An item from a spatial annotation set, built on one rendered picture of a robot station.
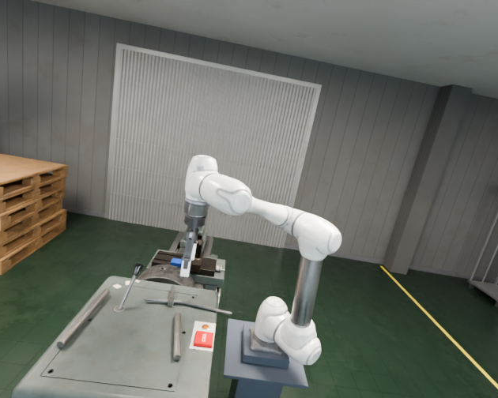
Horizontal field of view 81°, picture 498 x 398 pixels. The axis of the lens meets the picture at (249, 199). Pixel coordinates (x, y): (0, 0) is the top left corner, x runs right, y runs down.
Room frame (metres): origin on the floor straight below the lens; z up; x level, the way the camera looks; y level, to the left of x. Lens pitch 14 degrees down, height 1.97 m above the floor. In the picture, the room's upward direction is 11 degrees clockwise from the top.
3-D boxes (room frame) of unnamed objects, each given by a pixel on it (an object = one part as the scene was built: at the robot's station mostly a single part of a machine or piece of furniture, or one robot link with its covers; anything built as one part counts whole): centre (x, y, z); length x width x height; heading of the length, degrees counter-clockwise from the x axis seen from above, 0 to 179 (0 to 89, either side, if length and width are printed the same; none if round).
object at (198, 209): (1.00, 0.18, 1.65); 0.09 x 0.09 x 0.06
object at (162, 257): (1.88, 0.36, 0.95); 0.43 x 0.18 x 0.04; 95
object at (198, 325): (0.85, 0.06, 1.23); 0.13 x 0.08 x 0.06; 5
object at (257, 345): (1.46, -0.25, 0.83); 0.22 x 0.18 x 0.06; 4
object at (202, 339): (0.82, 0.06, 1.26); 0.06 x 0.06 x 0.02; 5
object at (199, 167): (0.99, 0.17, 1.76); 0.13 x 0.11 x 0.16; 43
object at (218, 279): (1.93, 0.34, 0.89); 0.53 x 0.30 x 0.06; 95
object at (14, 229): (3.21, 2.93, 0.49); 1.39 x 0.95 x 0.98; 7
